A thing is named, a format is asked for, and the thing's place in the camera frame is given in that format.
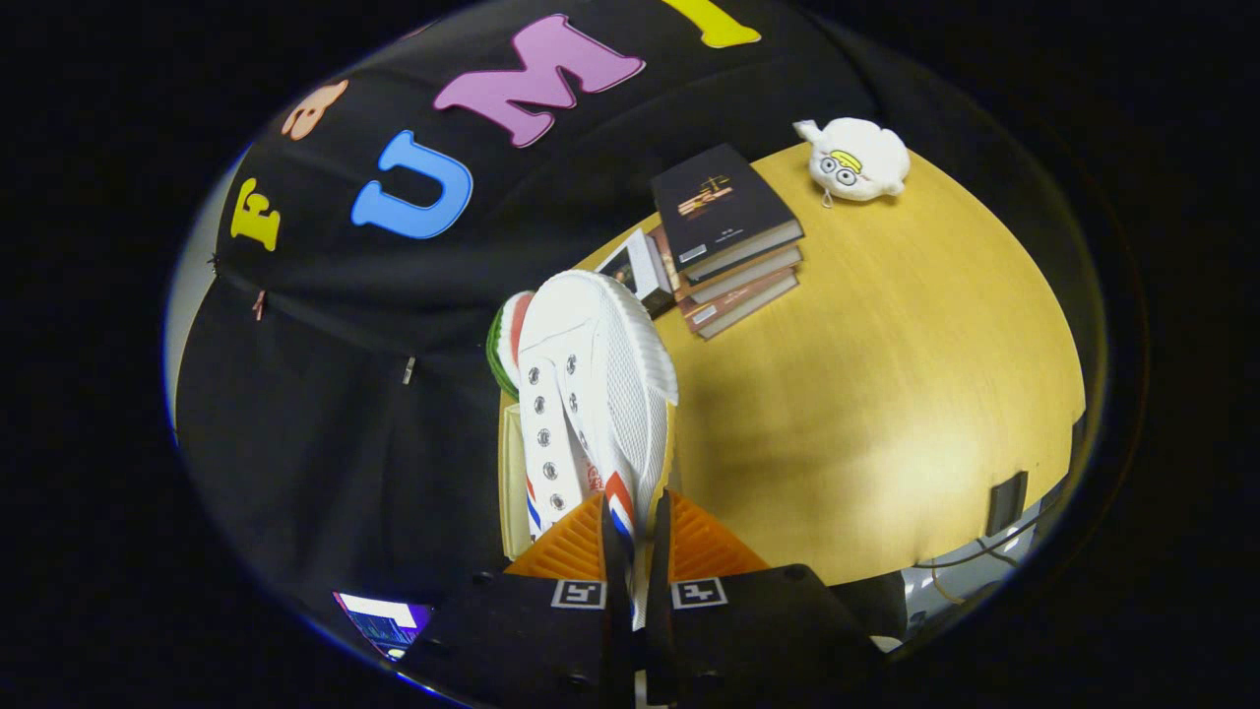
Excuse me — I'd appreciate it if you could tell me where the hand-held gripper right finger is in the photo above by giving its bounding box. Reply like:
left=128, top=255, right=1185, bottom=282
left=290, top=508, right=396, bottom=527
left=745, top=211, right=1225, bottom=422
left=644, top=488, right=883, bottom=709

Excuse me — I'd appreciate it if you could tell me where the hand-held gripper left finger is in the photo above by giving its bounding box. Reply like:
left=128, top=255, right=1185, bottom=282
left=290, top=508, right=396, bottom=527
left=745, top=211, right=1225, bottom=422
left=399, top=492, right=637, bottom=709

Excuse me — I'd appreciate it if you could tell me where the beige fabric storage box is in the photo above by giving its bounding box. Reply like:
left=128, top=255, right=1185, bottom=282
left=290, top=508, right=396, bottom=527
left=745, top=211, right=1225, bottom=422
left=496, top=402, right=538, bottom=562

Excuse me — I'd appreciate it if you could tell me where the white canvas shoe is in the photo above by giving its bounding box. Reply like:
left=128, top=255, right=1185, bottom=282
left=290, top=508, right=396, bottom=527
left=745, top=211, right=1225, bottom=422
left=516, top=269, right=680, bottom=631

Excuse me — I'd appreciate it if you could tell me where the computer monitor screen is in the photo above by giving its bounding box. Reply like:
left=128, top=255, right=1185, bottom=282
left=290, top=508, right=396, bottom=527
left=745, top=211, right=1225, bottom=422
left=333, top=591, right=434, bottom=661

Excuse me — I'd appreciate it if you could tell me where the small black device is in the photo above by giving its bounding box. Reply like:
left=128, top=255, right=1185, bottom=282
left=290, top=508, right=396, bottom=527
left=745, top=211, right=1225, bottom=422
left=986, top=470, right=1031, bottom=539

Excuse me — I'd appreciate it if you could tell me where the black backdrop cloth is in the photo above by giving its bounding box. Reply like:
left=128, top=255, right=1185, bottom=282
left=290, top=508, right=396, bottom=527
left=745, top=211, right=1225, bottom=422
left=175, top=0, right=887, bottom=641

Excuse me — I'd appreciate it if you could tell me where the watermelon slice plush toy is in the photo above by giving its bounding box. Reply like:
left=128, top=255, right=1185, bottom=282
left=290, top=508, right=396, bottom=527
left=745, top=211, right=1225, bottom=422
left=484, top=290, right=536, bottom=401

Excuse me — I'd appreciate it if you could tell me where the brown book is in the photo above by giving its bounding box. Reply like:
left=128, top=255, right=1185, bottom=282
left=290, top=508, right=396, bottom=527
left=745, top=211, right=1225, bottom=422
left=655, top=228, right=804, bottom=292
left=677, top=268, right=800, bottom=342

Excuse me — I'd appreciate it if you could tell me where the white portrait cover book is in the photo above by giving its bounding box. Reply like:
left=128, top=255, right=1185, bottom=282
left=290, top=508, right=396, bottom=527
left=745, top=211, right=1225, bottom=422
left=595, top=228, right=676, bottom=319

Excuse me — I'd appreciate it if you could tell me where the black hardcover book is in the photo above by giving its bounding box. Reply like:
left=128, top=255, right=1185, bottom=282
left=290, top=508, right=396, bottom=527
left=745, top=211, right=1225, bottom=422
left=650, top=143, right=805, bottom=276

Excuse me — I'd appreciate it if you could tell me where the white round plush toy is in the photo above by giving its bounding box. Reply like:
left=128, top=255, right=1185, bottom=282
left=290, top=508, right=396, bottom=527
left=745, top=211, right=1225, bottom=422
left=792, top=116, right=912, bottom=207

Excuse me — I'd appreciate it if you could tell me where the black cable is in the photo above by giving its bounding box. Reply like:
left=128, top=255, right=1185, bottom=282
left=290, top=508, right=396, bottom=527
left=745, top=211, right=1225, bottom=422
left=904, top=510, right=1066, bottom=574

